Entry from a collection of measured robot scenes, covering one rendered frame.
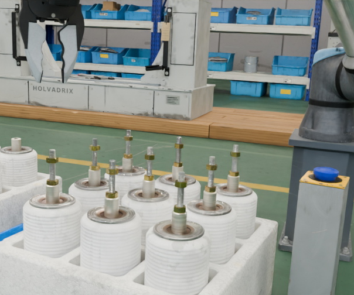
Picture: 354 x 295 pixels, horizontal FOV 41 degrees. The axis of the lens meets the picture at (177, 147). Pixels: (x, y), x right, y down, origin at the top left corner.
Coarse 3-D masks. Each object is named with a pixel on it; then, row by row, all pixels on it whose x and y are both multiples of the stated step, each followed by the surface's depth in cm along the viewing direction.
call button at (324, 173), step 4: (316, 168) 77; (320, 168) 77; (324, 168) 78; (328, 168) 78; (332, 168) 78; (316, 172) 76; (320, 172) 76; (324, 172) 75; (328, 172) 75; (332, 172) 75; (336, 172) 76; (316, 176) 77; (320, 176) 76; (324, 176) 75; (328, 176) 75; (332, 176) 75; (336, 176) 76; (328, 180) 76; (332, 180) 76
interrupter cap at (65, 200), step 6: (30, 198) 79; (36, 198) 79; (42, 198) 79; (60, 198) 80; (66, 198) 80; (72, 198) 80; (30, 204) 77; (36, 204) 76; (42, 204) 76; (48, 204) 76; (54, 204) 76; (60, 204) 77; (66, 204) 77; (72, 204) 78
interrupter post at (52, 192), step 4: (48, 188) 77; (52, 188) 77; (56, 188) 78; (48, 192) 78; (52, 192) 77; (56, 192) 78; (48, 196) 78; (52, 196) 78; (56, 196) 78; (48, 200) 78; (52, 200) 78; (56, 200) 78
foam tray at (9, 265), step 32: (256, 224) 94; (0, 256) 76; (32, 256) 74; (64, 256) 75; (256, 256) 82; (0, 288) 77; (32, 288) 74; (64, 288) 70; (96, 288) 68; (128, 288) 66; (224, 288) 68; (256, 288) 85
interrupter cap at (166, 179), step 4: (160, 176) 96; (164, 176) 96; (168, 176) 96; (188, 176) 97; (160, 180) 93; (164, 180) 93; (168, 180) 94; (188, 180) 94; (192, 180) 94; (168, 184) 91; (172, 184) 91; (188, 184) 92
